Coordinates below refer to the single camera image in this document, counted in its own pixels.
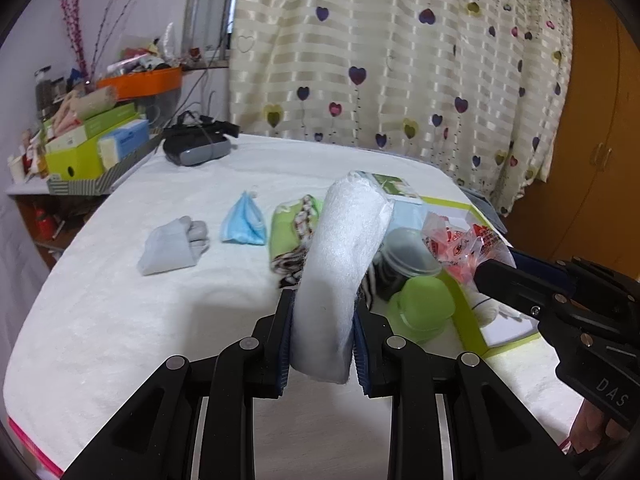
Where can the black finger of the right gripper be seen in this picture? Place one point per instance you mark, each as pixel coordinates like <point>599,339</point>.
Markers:
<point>525,293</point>
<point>586,282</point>

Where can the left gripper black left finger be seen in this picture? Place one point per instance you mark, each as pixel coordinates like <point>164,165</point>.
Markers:
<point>194,419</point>

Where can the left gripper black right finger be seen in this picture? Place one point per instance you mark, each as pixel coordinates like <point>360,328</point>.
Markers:
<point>460,404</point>

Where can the red white plastic packet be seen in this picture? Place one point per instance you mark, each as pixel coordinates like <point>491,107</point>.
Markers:
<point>460,251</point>

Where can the black white striped cloth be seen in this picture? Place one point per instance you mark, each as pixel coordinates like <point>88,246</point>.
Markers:
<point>373,285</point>

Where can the white towel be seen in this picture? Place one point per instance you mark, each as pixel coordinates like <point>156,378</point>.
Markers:
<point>352,224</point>

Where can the grey toe sock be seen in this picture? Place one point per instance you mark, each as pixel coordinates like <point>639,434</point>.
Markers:
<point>176,245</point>

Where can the blue surgical face mask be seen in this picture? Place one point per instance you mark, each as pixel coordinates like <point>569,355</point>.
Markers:
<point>244,224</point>

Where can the green embroidered hand towel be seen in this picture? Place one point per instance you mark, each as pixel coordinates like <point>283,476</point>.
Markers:
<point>292,228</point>

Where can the pale mint toe sock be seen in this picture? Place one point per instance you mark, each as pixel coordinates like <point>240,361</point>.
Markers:
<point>487,309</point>

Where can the person's right hand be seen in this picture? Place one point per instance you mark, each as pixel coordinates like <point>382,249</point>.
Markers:
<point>590,426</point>

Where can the wooden wardrobe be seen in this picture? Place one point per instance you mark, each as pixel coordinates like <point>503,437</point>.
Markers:
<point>589,205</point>

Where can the lime green cardboard box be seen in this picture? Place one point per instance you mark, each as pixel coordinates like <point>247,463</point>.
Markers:
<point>500,336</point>

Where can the grey clothes pile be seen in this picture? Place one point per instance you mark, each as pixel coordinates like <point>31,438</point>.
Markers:
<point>485,207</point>

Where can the green cream jar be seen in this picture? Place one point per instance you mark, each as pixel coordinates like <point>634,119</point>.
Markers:
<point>421,309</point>

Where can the wet wipes pack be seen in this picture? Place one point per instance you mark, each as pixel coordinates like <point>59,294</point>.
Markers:
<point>409,210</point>

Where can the heart pattern curtain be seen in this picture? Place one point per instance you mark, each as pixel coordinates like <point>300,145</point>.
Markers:
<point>475,88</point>

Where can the black grey VR headset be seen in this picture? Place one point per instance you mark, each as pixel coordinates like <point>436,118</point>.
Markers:
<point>194,140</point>

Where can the lime green file box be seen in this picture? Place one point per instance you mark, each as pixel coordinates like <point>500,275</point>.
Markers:
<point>82,163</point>

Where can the white side shelf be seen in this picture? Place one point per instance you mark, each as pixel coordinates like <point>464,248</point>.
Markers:
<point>53,221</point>

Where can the blue tissue pack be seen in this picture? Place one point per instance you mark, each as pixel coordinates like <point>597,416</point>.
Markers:
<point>114,146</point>

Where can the green flat box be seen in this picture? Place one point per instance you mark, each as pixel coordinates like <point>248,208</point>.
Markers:
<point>92,127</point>

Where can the beige rolled cloth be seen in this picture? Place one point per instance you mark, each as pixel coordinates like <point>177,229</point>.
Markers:
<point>94,103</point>

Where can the orange plastic basket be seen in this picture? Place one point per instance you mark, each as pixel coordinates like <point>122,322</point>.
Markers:
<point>140,85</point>

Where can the pink dried flower branches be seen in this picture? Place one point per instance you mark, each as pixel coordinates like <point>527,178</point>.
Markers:
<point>90,28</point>

